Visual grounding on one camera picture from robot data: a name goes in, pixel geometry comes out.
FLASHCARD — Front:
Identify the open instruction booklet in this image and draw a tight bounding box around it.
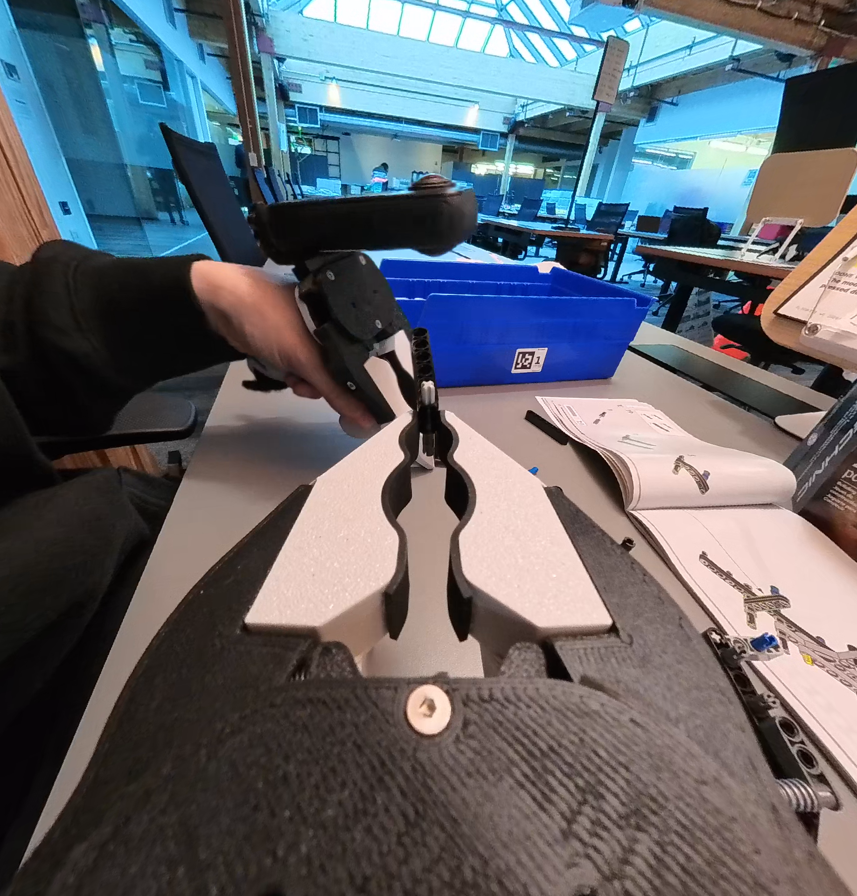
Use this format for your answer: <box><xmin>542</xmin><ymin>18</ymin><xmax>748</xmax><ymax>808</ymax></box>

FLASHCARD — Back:
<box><xmin>536</xmin><ymin>395</ymin><xmax>857</xmax><ymax>814</ymax></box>

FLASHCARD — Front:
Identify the tan panel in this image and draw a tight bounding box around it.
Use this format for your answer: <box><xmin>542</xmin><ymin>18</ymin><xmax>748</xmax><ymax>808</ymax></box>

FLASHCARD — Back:
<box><xmin>739</xmin><ymin>147</ymin><xmax>857</xmax><ymax>239</ymax></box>

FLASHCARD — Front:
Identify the white board stand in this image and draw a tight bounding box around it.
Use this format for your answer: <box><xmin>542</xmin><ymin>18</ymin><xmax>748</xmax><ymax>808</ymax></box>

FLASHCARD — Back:
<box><xmin>773</xmin><ymin>318</ymin><xmax>857</xmax><ymax>441</ymax></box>

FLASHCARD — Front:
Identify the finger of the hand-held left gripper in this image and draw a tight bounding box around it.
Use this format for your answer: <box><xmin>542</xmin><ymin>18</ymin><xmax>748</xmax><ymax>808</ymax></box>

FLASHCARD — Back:
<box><xmin>362</xmin><ymin>330</ymin><xmax>418</xmax><ymax>422</ymax></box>

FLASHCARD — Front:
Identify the pink white sign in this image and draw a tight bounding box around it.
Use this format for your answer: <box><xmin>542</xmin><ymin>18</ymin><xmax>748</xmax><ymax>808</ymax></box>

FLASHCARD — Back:
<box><xmin>739</xmin><ymin>217</ymin><xmax>806</xmax><ymax>265</ymax></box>

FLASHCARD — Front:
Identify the black mesh office chair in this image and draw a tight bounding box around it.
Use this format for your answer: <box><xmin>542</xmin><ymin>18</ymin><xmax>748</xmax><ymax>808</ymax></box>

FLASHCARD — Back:
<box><xmin>158</xmin><ymin>122</ymin><xmax>270</xmax><ymax>268</ymax></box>

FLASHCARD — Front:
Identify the wooden board with instruction poster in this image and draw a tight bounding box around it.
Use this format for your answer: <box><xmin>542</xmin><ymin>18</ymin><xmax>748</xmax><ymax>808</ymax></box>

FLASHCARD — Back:
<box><xmin>759</xmin><ymin>188</ymin><xmax>857</xmax><ymax>354</ymax></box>

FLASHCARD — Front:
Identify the black toy set box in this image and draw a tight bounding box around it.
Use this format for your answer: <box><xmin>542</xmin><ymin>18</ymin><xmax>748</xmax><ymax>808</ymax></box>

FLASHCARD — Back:
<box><xmin>784</xmin><ymin>364</ymin><xmax>857</xmax><ymax>578</ymax></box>

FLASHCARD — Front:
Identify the blue storage bin with tag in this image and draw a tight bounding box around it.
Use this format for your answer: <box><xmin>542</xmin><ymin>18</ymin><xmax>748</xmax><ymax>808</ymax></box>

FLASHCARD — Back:
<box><xmin>423</xmin><ymin>268</ymin><xmax>655</xmax><ymax>389</ymax></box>

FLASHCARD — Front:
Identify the hanging sign on pole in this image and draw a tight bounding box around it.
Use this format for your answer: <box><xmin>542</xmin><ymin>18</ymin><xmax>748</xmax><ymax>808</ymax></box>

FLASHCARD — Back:
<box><xmin>574</xmin><ymin>35</ymin><xmax>632</xmax><ymax>205</ymax></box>

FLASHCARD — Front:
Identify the person's left hand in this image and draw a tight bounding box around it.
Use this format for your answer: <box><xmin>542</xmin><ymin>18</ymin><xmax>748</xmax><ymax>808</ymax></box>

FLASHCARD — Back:
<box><xmin>190</xmin><ymin>259</ymin><xmax>382</xmax><ymax>440</ymax></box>

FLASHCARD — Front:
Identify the black long axle pin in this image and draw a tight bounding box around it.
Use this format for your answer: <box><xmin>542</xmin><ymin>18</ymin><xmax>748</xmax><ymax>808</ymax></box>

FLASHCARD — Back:
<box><xmin>417</xmin><ymin>381</ymin><xmax>445</xmax><ymax>469</ymax></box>

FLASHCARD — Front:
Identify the black toy beam with holes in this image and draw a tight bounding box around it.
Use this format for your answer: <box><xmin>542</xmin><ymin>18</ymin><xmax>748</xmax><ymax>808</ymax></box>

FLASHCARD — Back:
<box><xmin>410</xmin><ymin>327</ymin><xmax>438</xmax><ymax>394</ymax></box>

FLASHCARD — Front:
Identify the wooden background table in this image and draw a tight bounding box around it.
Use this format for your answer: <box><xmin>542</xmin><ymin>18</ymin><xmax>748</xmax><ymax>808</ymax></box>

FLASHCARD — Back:
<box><xmin>476</xmin><ymin>216</ymin><xmax>617</xmax><ymax>245</ymax></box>
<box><xmin>633</xmin><ymin>244</ymin><xmax>800</xmax><ymax>282</ymax></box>

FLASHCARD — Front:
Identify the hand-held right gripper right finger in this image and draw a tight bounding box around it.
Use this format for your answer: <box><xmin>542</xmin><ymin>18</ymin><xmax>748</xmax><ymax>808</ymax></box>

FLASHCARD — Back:
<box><xmin>437</xmin><ymin>409</ymin><xmax>616</xmax><ymax>676</ymax></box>

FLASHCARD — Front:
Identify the black thin toy beam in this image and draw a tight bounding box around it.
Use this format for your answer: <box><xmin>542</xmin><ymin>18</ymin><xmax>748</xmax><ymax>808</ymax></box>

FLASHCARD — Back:
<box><xmin>524</xmin><ymin>409</ymin><xmax>571</xmax><ymax>447</ymax></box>

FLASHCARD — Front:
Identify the black desk divider rail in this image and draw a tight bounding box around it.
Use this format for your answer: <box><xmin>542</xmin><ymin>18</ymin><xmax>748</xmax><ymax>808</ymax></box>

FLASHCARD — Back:
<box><xmin>627</xmin><ymin>342</ymin><xmax>824</xmax><ymax>422</ymax></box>

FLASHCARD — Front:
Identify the black chair armrest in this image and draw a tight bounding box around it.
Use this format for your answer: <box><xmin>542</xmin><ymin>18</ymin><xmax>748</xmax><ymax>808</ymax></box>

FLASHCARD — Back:
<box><xmin>36</xmin><ymin>391</ymin><xmax>198</xmax><ymax>459</ymax></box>

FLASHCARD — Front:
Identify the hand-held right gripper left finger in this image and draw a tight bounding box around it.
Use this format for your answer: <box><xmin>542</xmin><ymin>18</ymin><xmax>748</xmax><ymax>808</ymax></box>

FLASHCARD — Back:
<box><xmin>244</xmin><ymin>409</ymin><xmax>424</xmax><ymax>675</ymax></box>

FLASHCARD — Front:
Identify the black panel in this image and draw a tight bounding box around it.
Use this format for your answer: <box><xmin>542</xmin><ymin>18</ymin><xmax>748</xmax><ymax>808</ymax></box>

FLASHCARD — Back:
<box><xmin>771</xmin><ymin>59</ymin><xmax>857</xmax><ymax>156</ymax></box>

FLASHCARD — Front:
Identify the person's dark clothing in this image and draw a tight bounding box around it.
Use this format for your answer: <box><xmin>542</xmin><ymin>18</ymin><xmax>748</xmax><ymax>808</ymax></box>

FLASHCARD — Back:
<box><xmin>0</xmin><ymin>343</ymin><xmax>181</xmax><ymax>896</ymax></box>

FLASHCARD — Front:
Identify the person's left forearm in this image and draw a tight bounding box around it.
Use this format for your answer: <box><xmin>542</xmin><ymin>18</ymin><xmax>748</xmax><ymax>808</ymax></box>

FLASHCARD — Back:
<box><xmin>0</xmin><ymin>238</ymin><xmax>244</xmax><ymax>505</ymax></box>

